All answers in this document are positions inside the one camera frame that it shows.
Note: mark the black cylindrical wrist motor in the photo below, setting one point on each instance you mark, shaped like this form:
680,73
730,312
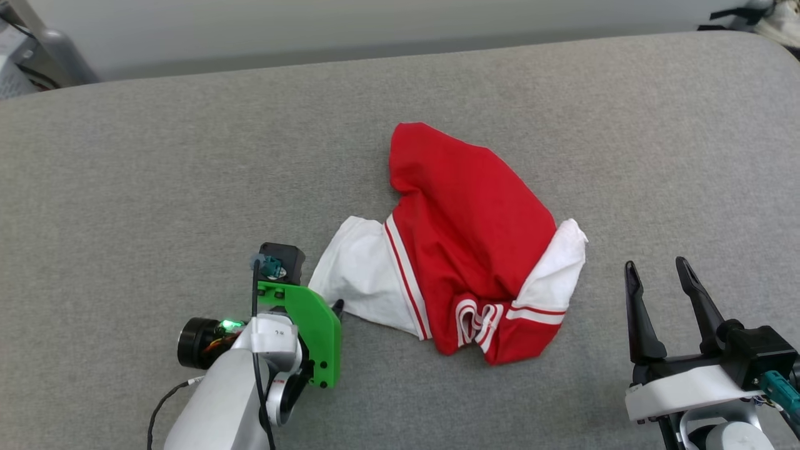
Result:
195,342

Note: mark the red and white garment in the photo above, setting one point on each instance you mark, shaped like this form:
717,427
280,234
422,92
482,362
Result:
462,237

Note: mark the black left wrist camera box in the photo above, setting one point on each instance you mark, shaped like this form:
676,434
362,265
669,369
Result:
286,256

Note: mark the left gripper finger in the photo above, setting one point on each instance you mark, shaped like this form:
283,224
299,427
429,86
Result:
339,308

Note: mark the grey partition post with foot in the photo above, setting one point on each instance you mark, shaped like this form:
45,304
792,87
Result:
62,53

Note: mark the black clutter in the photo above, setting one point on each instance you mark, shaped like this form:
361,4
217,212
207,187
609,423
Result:
731,15

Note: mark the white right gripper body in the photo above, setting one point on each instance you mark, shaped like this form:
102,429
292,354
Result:
687,387

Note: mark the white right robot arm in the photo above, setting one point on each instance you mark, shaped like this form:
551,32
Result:
731,434

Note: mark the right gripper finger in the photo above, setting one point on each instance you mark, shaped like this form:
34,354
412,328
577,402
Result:
640,325
703,312

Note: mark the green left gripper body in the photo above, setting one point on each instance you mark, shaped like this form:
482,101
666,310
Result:
319,337

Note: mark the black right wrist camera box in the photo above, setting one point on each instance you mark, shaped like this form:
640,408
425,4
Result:
762,353

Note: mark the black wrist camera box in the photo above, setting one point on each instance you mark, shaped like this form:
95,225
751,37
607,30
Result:
762,353
286,256

